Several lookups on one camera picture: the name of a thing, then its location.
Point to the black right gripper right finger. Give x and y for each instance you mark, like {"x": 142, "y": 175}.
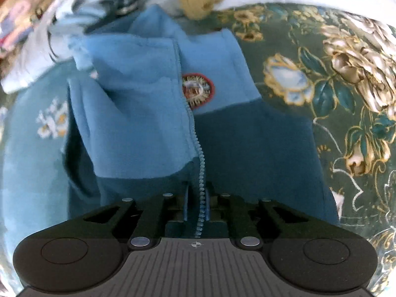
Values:
{"x": 244, "y": 225}

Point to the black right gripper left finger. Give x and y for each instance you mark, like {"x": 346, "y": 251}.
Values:
{"x": 142, "y": 225}

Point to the blue fleece zip jacket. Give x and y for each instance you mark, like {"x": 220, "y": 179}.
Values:
{"x": 153, "y": 110}

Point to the teal floral bed blanket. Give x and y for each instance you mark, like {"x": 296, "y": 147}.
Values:
{"x": 332, "y": 67}

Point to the grey floral pillow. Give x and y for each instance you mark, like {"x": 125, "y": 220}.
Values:
{"x": 33, "y": 38}

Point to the light blue garment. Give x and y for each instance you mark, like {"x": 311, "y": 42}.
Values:
{"x": 83, "y": 12}

